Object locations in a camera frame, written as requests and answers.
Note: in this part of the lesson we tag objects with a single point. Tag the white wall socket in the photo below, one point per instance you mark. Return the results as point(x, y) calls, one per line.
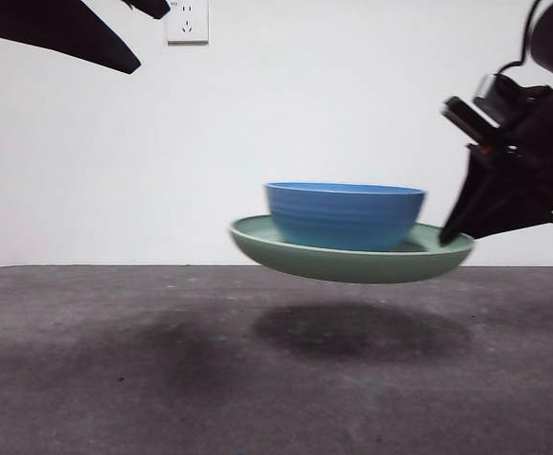
point(190, 30)

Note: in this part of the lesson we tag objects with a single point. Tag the green round plate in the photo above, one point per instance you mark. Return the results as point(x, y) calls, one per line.
point(352, 267)

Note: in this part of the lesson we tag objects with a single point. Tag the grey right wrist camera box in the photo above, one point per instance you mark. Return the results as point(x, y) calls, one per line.
point(492, 92)

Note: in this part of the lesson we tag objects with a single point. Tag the blue ribbed bowl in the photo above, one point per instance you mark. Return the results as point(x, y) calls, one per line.
point(342, 218)

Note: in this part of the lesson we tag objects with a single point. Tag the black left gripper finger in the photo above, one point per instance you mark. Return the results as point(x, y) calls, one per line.
point(150, 7)
point(53, 26)

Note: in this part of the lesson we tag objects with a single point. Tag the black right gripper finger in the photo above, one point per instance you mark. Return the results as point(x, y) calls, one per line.
point(468, 189)
point(513, 208)

